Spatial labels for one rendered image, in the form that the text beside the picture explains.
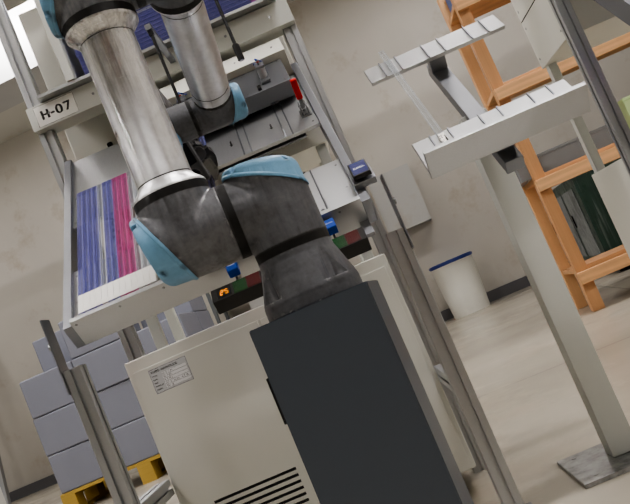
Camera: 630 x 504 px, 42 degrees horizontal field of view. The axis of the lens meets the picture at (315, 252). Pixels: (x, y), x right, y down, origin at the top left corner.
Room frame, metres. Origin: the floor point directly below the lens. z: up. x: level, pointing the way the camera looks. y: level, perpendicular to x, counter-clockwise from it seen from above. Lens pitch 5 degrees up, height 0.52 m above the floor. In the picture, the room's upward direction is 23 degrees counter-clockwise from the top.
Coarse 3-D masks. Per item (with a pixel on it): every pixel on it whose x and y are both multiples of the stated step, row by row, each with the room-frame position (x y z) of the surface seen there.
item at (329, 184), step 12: (324, 168) 1.84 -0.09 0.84; (336, 168) 1.83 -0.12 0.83; (312, 180) 1.82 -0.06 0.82; (324, 180) 1.81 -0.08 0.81; (336, 180) 1.80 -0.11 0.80; (348, 180) 1.78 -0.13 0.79; (312, 192) 1.79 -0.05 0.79; (324, 192) 1.78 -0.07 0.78; (336, 192) 1.77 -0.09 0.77; (348, 192) 1.75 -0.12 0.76; (324, 204) 1.75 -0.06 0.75; (336, 204) 1.74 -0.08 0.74
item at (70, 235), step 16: (64, 176) 2.17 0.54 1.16; (64, 192) 2.11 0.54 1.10; (64, 208) 2.05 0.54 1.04; (64, 224) 2.00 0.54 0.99; (64, 240) 1.95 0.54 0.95; (64, 256) 1.90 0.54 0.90; (64, 272) 1.85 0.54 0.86; (64, 288) 1.81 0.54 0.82; (64, 304) 1.77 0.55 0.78; (64, 320) 1.73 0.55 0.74
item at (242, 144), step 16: (304, 96) 2.09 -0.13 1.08; (256, 112) 2.11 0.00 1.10; (272, 112) 2.09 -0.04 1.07; (288, 112) 2.06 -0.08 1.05; (224, 128) 2.10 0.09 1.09; (240, 128) 2.08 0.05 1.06; (256, 128) 2.05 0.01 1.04; (272, 128) 2.03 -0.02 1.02; (288, 128) 2.01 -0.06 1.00; (304, 128) 1.98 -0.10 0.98; (208, 144) 2.07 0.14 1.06; (224, 144) 2.05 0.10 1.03; (240, 144) 2.02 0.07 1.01; (256, 144) 2.00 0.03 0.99; (272, 144) 1.99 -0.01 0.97; (288, 144) 2.04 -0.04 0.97; (80, 160) 2.23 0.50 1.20; (96, 160) 2.20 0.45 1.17; (112, 160) 2.17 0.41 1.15; (224, 160) 2.00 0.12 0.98; (240, 160) 2.05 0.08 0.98; (80, 176) 2.16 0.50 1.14; (96, 176) 2.14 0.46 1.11; (112, 176) 2.11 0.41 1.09
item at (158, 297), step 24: (336, 216) 1.70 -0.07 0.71; (360, 216) 1.72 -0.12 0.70; (240, 264) 1.72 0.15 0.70; (144, 288) 1.70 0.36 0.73; (168, 288) 1.71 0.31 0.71; (192, 288) 1.73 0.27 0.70; (216, 288) 1.74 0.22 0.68; (96, 312) 1.70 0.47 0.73; (120, 312) 1.72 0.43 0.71; (144, 312) 1.73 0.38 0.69; (96, 336) 1.74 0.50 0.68
